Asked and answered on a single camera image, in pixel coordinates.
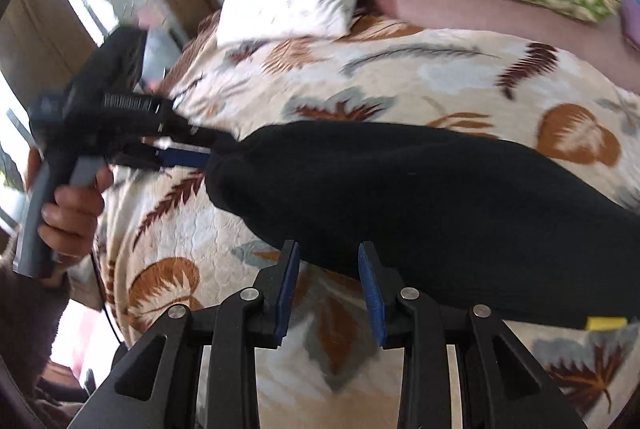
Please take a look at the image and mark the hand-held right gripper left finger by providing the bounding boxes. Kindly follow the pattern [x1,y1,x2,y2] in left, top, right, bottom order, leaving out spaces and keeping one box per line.
[70,240,301,429]

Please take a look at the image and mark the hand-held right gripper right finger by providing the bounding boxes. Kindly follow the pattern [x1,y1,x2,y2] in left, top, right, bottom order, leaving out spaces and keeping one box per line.
[357,241,588,429]

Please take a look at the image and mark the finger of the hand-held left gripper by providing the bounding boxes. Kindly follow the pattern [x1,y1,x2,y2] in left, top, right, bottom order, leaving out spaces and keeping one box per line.
[159,108,238,150]
[119,143,215,170]

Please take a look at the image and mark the black pants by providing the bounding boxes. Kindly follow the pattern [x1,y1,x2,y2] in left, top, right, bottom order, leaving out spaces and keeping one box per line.
[205,121,640,332]

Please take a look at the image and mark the person's left forearm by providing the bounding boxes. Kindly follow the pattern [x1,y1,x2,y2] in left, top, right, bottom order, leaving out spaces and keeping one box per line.
[0,254,72,410]

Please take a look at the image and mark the person's left hand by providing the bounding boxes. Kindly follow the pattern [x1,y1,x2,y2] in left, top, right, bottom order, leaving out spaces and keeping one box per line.
[25,149,116,267]

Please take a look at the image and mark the leaf print blanket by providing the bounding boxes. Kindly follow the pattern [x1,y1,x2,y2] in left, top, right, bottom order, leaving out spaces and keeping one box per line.
[92,9,640,429]

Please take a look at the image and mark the pink quilted bed sheet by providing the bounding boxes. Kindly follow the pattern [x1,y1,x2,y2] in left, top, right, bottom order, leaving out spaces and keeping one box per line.
[360,0,640,74]

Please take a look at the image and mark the purple flowered folded cloth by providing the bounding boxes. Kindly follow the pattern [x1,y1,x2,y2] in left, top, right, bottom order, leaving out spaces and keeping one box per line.
[617,0,640,34]

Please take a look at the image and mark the black cable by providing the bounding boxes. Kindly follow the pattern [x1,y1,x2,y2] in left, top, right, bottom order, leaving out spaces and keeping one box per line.
[90,244,126,345]

